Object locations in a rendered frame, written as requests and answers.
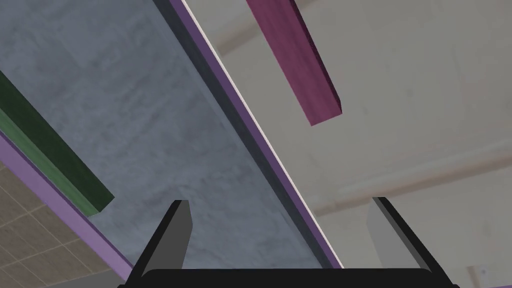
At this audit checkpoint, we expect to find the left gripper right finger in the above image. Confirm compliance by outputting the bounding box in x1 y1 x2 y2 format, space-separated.
366 196 436 274

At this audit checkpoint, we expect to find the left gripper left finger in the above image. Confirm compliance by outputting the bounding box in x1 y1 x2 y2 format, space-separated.
135 199 194 275

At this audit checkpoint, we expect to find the green bar handle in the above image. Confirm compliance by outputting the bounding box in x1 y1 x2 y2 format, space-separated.
0 71 116 218

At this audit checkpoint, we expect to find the magenta bar handle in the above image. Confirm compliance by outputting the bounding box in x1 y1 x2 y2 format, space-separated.
245 0 343 127

